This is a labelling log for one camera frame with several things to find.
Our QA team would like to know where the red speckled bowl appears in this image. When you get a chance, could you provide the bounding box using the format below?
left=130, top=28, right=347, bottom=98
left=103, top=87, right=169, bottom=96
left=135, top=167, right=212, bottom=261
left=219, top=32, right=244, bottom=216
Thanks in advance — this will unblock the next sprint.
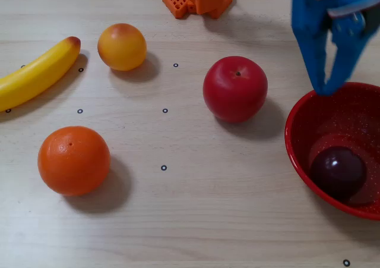
left=284, top=81, right=380, bottom=221

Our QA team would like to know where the orange robot base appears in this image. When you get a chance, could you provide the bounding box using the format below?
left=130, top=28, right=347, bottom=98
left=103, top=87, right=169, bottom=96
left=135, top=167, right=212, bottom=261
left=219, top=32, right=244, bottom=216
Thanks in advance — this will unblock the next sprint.
left=161, top=0, right=234, bottom=20

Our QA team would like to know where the dark purple plum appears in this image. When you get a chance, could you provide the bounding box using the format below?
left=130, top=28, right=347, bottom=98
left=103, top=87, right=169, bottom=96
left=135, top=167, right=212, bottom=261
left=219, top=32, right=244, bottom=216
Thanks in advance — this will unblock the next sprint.
left=309, top=145, right=368, bottom=202

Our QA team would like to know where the white gripper servo cable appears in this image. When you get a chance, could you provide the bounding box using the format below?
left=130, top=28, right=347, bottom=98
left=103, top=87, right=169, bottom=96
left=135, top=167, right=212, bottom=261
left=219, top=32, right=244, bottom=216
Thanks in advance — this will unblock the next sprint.
left=326, top=0, right=379, bottom=20

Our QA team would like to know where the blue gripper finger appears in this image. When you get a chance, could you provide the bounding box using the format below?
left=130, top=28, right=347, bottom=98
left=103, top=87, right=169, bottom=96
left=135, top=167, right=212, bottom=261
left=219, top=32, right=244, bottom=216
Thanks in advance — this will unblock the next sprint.
left=324, top=12, right=371, bottom=96
left=292, top=29, right=331, bottom=96

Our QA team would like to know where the yellow banana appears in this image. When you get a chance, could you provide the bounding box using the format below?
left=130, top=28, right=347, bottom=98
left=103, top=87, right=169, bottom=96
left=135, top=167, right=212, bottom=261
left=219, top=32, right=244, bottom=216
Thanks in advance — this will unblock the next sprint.
left=0, top=36, right=81, bottom=112

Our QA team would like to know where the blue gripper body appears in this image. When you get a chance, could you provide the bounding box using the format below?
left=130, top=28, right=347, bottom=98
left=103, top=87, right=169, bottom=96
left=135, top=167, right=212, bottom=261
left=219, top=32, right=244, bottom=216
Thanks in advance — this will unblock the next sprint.
left=290, top=0, right=380, bottom=42

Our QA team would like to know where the red apple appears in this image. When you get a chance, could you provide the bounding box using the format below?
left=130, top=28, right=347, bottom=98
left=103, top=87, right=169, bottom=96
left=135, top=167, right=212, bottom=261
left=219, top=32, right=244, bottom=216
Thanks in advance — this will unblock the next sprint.
left=202, top=56, right=268, bottom=124

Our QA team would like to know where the yellow orange peach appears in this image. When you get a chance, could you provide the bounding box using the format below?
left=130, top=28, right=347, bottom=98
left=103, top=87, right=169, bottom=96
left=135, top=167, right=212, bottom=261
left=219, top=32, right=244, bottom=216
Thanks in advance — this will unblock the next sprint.
left=97, top=23, right=148, bottom=72

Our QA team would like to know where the orange fruit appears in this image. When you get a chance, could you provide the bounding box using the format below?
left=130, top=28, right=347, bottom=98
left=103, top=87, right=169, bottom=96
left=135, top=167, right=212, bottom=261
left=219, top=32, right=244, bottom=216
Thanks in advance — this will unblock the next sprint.
left=37, top=125, right=112, bottom=197

